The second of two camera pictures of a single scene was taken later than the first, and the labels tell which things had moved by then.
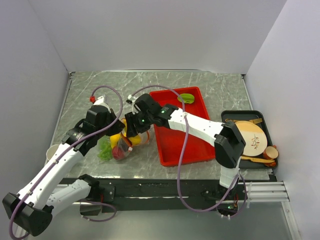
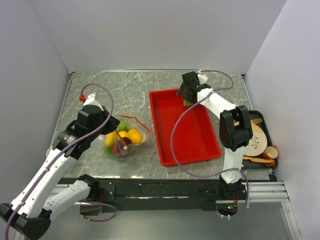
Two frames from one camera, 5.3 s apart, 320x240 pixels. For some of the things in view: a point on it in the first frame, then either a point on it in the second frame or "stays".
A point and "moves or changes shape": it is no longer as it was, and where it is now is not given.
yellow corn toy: x=124 y=131 to x=110 y=138
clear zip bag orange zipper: x=122 y=145 moves or changes shape
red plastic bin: x=175 y=148 stays
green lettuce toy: x=105 y=151 moves or changes shape
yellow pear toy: x=114 y=139 to x=123 y=134
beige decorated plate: x=256 y=139 stays
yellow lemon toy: x=136 y=140 stays
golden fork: x=255 y=121 stays
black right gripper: x=131 y=119 to x=180 y=91
